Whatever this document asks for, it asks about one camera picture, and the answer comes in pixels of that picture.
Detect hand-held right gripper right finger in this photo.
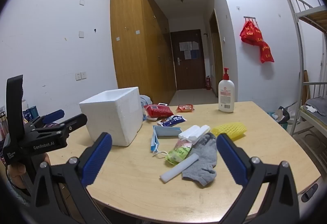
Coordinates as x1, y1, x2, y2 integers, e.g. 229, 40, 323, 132
217, 133, 301, 224

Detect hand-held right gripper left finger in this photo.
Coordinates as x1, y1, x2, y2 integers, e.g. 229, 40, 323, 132
30, 132, 113, 224

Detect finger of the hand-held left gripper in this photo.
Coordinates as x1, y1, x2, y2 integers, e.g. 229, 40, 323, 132
32, 114, 88, 141
25, 110, 65, 129

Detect yellow foam net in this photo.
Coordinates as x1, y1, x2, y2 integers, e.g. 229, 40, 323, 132
211, 122, 248, 141

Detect grey sock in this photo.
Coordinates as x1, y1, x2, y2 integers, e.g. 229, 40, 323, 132
182, 132, 217, 187

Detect white foam box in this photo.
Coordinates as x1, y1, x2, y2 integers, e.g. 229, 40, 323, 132
79, 87, 143, 147

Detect white foam block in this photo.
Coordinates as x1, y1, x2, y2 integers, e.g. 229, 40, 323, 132
178, 124, 202, 141
193, 125, 210, 145

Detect white foam stick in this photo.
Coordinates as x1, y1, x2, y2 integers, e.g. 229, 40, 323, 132
160, 154, 199, 184

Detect green snack packet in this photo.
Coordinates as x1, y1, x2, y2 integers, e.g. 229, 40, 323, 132
165, 138, 193, 165

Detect person's left hand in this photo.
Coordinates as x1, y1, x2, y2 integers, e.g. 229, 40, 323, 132
6, 153, 52, 194

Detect white lotion pump bottle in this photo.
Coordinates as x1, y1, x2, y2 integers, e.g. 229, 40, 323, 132
218, 68, 235, 113

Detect dark bag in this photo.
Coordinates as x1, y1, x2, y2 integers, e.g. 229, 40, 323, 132
273, 105, 292, 124

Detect small orange snack packet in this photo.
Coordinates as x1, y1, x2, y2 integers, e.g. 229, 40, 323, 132
176, 104, 195, 113

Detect blue snack packet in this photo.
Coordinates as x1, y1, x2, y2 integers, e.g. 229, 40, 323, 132
157, 115, 186, 127

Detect grey-blue cloth pile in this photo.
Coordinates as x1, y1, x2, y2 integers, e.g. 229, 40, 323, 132
139, 95, 152, 112

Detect large red snack packet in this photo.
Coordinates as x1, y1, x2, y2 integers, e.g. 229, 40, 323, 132
143, 104, 174, 118

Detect wooden wardrobe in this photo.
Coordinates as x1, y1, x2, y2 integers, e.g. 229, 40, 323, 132
110, 0, 177, 104

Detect dark brown door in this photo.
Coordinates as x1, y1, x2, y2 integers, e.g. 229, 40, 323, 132
170, 29, 206, 91

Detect wooden side door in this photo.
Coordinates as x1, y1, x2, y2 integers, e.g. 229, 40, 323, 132
209, 9, 224, 98

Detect grey clothes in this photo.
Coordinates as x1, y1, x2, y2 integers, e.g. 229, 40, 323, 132
305, 96, 327, 114

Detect wooden board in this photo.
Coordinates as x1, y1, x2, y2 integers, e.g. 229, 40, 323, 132
303, 70, 311, 104

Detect red bag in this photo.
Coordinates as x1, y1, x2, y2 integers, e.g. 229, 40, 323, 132
240, 21, 263, 46
259, 41, 275, 63

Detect metal bunk bed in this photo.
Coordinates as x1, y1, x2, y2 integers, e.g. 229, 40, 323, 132
282, 0, 327, 138

